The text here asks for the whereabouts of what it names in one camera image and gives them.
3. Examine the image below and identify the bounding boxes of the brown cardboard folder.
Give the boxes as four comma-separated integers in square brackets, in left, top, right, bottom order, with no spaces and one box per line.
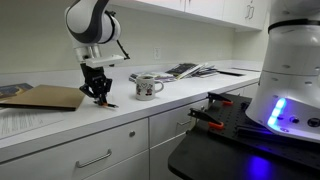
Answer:
[0,83,86,112]

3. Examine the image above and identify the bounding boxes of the printed paper sheet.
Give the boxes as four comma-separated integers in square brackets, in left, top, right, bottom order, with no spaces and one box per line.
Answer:
[0,107,65,141]

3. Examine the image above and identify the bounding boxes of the silver cabinet door handles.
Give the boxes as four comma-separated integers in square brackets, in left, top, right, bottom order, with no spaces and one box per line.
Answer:
[245,3,256,21]

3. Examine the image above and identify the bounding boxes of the black cart table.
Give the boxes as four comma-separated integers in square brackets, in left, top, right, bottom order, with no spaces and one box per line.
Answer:
[167,125,320,180]

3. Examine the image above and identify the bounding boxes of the blue cover book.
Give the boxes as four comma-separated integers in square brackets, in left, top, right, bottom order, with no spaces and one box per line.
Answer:
[0,82,34,100]

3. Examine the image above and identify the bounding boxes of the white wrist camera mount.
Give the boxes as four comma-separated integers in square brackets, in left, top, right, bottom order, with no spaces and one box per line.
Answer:
[84,54,125,69]

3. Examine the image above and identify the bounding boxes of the white printed mug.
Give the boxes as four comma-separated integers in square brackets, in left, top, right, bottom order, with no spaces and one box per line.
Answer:
[134,74,165,102]

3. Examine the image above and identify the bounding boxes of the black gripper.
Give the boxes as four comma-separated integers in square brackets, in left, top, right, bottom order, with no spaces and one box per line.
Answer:
[78,63,113,106]

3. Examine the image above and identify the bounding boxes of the small dark marker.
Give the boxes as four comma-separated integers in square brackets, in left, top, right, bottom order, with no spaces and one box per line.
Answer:
[93,99,120,110]

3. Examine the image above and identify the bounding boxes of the dark cover magazine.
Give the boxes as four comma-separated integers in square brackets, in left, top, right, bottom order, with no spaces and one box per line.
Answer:
[165,62,205,81]

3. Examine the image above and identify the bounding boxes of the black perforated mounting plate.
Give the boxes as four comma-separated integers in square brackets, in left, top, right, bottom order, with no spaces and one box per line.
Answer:
[195,92,320,172]

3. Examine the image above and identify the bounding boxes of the wide white drawer front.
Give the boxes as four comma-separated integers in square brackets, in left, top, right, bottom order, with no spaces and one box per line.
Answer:
[0,117,150,180]

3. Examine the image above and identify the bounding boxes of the short silver drawer handle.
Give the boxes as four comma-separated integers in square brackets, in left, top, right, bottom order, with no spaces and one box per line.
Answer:
[176,118,193,127]

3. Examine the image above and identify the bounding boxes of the narrow white drawer front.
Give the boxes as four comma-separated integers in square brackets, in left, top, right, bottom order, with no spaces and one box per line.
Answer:
[148,98,210,148]

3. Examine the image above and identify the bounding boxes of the white upper cabinets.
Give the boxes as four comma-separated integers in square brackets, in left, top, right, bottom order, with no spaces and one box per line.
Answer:
[109,0,272,33]

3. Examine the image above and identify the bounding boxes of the long silver drawer handle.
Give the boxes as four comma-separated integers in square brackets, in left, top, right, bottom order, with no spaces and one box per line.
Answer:
[75,148,113,169]

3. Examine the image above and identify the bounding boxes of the thin magazine pile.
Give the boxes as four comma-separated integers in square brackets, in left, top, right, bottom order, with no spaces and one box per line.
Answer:
[191,65,220,79]

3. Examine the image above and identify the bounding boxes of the black clamp orange tips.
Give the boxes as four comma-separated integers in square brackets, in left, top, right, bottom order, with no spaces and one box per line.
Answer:
[205,91,235,107]
[187,106,225,131]

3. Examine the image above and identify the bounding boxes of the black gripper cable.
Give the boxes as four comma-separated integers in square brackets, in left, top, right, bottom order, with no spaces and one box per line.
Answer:
[115,39,131,61]

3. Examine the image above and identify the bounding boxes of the white wall outlet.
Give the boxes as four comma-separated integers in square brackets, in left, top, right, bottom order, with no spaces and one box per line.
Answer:
[152,46,162,61]

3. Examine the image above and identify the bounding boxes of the green blue cover magazine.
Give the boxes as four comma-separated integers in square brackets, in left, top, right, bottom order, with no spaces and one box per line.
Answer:
[128,71,176,84]

